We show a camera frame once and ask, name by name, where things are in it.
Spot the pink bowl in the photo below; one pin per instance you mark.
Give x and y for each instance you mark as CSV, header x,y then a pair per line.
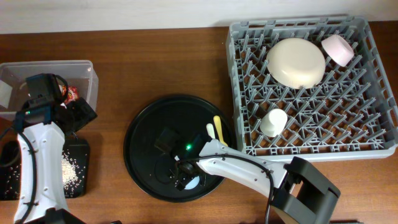
x,y
338,49

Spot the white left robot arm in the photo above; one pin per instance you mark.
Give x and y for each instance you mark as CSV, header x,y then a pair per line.
x,y
41,133

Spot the yellow plastic spoon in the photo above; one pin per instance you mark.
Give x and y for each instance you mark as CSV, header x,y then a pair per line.
x,y
218,126

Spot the clear plastic waste bin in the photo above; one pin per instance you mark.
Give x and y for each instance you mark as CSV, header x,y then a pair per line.
x,y
14,91

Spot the white cup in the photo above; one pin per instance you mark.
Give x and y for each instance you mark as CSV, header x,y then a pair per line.
x,y
273,123

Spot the black rectangular tray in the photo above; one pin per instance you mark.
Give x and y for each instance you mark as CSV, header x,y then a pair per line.
x,y
77,149

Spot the round black tray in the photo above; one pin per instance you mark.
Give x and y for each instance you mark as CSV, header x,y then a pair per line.
x,y
170,119

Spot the white rice pile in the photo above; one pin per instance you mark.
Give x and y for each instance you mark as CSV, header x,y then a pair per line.
x,y
72,175

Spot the large cream bowl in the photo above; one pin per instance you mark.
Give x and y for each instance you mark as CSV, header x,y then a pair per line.
x,y
296,63

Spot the grey plastic dishwasher rack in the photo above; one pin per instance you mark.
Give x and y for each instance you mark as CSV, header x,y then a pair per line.
x,y
350,114

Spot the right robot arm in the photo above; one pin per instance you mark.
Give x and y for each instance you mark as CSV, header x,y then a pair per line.
x,y
297,191

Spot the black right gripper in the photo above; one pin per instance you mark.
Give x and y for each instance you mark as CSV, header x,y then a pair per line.
x,y
178,178

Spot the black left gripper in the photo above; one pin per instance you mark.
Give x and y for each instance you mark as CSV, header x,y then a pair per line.
x,y
84,112

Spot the white plastic spoon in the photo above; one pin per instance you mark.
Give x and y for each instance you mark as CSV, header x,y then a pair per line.
x,y
210,130

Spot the light blue cup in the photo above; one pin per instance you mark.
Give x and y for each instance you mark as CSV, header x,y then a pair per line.
x,y
193,183

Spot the red snack wrapper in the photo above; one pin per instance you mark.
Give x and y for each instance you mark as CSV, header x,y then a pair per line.
x,y
72,93

